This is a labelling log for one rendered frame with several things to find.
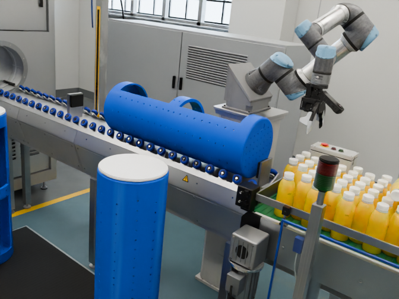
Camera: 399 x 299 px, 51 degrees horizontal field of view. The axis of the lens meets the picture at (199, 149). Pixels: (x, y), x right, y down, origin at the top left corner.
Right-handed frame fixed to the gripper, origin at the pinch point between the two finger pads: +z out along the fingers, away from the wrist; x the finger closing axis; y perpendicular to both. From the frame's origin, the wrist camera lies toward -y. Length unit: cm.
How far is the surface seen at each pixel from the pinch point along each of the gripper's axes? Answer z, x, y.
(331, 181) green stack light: 2.4, 43.7, -23.3
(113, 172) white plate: 18, 65, 51
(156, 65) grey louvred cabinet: 15, -148, 223
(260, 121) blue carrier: -0.2, 7.5, 21.8
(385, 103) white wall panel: 25, -268, 28
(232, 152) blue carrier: 12.5, 20.1, 26.7
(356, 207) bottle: 18.6, 18.6, -27.3
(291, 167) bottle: 16.2, 5.2, 5.1
